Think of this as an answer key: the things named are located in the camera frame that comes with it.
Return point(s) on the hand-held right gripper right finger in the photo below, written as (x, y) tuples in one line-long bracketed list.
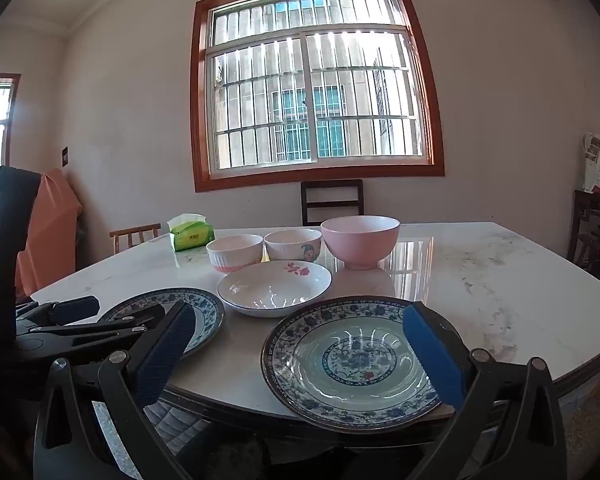
[(432, 360)]

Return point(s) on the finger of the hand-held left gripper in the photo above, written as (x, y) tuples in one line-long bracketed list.
[(72, 308), (105, 330)]

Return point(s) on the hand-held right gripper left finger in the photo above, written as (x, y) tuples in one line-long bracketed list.
[(166, 355)]

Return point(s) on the blue patterned plate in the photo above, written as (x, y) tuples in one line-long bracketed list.
[(352, 365), (207, 317)]

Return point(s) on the white ribbed bowl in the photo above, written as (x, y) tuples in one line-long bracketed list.
[(235, 255)]

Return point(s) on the white plate with pink flower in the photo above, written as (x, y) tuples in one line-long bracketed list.
[(275, 290)]

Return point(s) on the pink bowl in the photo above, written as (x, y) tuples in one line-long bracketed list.
[(360, 242)]

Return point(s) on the white bowl with cartoon print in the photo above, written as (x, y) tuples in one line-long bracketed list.
[(290, 247)]

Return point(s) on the orange cloth cover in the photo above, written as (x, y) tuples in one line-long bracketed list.
[(50, 230)]

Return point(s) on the grey quilted table skirt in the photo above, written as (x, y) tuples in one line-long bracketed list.
[(177, 422)]

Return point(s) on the light wooden chair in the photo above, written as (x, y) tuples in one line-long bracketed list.
[(130, 235)]

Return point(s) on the green tissue pack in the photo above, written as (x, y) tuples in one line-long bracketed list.
[(192, 235)]

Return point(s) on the dark wooden chair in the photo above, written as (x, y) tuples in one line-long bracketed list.
[(332, 202)]

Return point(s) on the dark wooden cabinet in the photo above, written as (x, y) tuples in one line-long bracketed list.
[(592, 220)]

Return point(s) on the large wood-framed barred window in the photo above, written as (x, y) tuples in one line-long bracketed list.
[(202, 110)]

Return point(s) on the black wall switch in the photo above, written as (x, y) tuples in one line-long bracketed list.
[(65, 157)]

